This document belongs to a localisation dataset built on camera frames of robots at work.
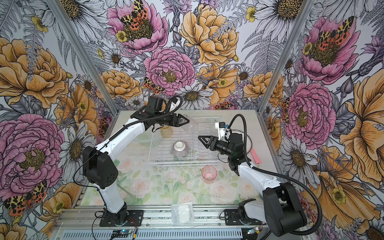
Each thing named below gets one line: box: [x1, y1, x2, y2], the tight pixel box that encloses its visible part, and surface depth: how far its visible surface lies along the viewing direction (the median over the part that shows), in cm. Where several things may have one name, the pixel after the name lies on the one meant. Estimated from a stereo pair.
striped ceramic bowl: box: [172, 141, 189, 158], surface depth 94 cm
